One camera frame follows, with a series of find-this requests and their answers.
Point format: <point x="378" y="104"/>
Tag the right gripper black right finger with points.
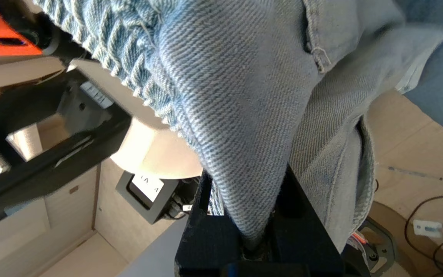
<point x="302" y="246"/>

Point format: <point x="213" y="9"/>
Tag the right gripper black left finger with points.
<point x="206" y="246"/>

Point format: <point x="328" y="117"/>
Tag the light blue denim shorts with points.
<point x="237" y="96"/>

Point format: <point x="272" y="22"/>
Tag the black device with red light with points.
<point x="371" y="254"/>

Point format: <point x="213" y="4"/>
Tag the dark box with white label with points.
<point x="144" y="196"/>

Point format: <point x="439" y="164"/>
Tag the small white socket plate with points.
<point x="428" y="227"/>

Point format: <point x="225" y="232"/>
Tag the black robot torso frame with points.
<point x="33" y="111"/>

